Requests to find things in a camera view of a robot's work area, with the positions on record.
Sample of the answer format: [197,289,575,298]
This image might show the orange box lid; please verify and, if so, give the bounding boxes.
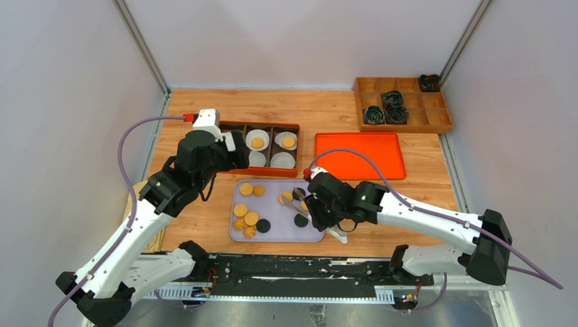
[315,132,407,181]

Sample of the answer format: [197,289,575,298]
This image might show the black coiled item right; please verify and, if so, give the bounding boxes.
[384,106,409,125]

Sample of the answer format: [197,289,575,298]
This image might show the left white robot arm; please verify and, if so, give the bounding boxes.
[56,108,249,326]

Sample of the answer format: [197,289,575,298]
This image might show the swirl butter cookie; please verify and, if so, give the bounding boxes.
[243,225,257,239]
[232,218,247,230]
[252,185,265,196]

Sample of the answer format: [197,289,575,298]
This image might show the yellow cloth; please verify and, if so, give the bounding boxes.
[124,180,167,255]

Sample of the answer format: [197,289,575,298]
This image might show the black coiled item top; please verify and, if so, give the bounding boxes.
[381,90,404,108]

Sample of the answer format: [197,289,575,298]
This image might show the black coiled item left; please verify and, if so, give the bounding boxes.
[363,105,385,125]

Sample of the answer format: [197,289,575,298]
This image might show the orange cookie box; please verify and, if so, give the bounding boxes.
[220,121,301,178]

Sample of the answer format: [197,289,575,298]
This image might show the black sandwich cookie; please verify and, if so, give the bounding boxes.
[294,214,309,228]
[255,219,271,234]
[292,187,306,201]

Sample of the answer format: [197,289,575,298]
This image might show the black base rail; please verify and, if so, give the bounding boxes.
[135,252,509,305]

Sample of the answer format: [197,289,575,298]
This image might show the wooden compartment organizer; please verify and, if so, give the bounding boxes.
[354,77,453,134]

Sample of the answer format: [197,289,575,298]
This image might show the swirl butter cookie top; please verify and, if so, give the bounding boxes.
[252,185,265,196]

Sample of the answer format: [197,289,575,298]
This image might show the lavender cookie tray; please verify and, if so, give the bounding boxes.
[229,179,324,243]

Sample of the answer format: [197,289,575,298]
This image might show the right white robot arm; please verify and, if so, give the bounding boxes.
[304,167,513,285]

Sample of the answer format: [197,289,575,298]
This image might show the metal tongs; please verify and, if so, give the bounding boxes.
[284,198,348,244]

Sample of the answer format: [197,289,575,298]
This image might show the black coiled item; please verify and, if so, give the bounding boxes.
[384,106,409,125]
[381,90,404,108]
[363,105,385,125]

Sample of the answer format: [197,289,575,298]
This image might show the white paper cup liner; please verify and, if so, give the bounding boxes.
[275,131,298,151]
[270,152,296,169]
[249,151,267,167]
[245,129,270,152]

